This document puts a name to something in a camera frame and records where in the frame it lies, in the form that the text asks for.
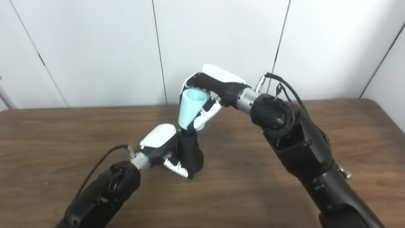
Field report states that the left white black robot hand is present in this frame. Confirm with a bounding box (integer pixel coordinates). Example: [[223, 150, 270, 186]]
[[139, 123, 194, 180]]

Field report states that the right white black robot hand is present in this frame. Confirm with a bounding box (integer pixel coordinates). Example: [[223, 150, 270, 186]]
[[180, 64, 247, 131]]

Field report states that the black flared nozzle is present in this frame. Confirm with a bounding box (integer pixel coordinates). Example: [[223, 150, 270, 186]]
[[180, 128, 204, 179]]

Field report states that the light-blue hose piece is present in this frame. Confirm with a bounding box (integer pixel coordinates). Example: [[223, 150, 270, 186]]
[[178, 89, 211, 131]]

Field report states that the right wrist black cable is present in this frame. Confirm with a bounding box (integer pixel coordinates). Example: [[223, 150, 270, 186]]
[[255, 73, 307, 111]]

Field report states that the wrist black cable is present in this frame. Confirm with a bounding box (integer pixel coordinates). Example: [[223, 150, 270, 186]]
[[74, 145, 136, 198], [255, 73, 307, 111]]

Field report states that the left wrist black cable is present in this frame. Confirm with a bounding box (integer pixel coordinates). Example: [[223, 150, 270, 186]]
[[74, 145, 136, 198]]

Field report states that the white corner post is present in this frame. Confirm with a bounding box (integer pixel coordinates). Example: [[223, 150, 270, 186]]
[[0, 76, 16, 110]]

